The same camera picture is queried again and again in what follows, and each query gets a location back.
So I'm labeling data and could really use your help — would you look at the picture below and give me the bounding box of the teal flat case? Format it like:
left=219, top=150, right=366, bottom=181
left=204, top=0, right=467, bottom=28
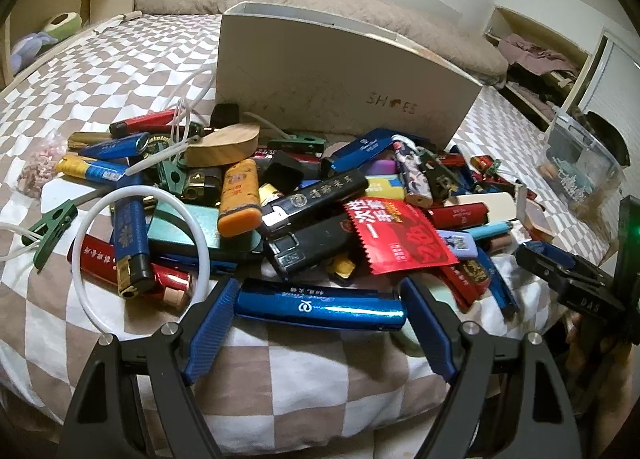
left=147, top=202, right=266, bottom=275

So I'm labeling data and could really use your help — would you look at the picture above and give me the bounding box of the green clothespin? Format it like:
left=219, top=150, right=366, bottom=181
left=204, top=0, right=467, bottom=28
left=160, top=159, right=188, bottom=195
left=267, top=132, right=327, bottom=154
left=32, top=203, right=81, bottom=269

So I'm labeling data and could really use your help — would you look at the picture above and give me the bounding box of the pink clothes pile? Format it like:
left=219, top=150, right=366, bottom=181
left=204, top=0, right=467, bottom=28
left=500, top=34, right=581, bottom=75

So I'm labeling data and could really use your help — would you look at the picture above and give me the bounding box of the white louvered closet door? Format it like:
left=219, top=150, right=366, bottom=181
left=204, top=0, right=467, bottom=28
left=565, top=29, right=640, bottom=140

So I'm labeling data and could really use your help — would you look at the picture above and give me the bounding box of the purple plush toy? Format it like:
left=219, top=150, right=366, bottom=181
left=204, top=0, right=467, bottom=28
left=10, top=32, right=58, bottom=72

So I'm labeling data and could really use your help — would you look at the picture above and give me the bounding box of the clear bag of pink pieces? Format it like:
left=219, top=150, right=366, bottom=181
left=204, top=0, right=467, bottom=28
left=17, top=142, right=61, bottom=200

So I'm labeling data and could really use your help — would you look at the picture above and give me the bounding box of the clear plastic bin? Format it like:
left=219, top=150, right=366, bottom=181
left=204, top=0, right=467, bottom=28
left=545, top=109, right=628, bottom=210

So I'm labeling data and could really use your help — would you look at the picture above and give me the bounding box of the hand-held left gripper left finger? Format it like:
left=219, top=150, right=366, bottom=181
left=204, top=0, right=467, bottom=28
left=62, top=277, right=242, bottom=459

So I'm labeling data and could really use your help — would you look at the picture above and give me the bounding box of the person's right hand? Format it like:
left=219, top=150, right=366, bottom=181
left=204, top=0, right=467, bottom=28
left=565, top=316, right=626, bottom=395

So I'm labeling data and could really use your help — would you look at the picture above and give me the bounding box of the white shoe box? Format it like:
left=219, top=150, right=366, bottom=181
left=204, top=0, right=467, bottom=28
left=215, top=2, right=485, bottom=147

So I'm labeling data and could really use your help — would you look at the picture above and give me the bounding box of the white plastic ring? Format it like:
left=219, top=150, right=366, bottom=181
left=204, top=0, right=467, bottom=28
left=74, top=186, right=210, bottom=340

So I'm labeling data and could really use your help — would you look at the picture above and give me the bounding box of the red sachet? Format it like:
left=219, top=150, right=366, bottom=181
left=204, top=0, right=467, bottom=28
left=342, top=198, right=458, bottom=276

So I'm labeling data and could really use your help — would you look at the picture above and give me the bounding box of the white flat case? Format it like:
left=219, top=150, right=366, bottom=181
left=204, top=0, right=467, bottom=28
left=452, top=192, right=518, bottom=220

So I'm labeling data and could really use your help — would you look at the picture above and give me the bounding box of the green round plush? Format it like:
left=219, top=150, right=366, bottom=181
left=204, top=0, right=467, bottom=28
left=42, top=12, right=83, bottom=42

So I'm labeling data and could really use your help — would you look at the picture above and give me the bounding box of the open closet shelf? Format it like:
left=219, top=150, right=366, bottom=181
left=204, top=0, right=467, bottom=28
left=482, top=6, right=593, bottom=132

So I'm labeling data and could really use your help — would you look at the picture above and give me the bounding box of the half-round wooden piece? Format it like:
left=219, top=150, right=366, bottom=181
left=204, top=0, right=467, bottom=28
left=185, top=123, right=261, bottom=169

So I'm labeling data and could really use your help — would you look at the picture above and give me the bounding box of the shiny blue lighter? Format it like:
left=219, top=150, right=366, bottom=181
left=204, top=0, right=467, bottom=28
left=235, top=278, right=407, bottom=331

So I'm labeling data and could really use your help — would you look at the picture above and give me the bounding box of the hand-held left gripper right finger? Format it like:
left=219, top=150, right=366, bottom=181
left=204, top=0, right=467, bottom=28
left=399, top=277, right=586, bottom=459

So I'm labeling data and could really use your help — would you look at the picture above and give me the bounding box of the pile of assorted lighters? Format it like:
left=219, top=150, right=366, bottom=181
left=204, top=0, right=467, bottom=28
left=55, top=109, right=541, bottom=322

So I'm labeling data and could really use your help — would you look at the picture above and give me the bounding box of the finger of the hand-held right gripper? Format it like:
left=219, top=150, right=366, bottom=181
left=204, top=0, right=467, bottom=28
left=514, top=240, right=628, bottom=322

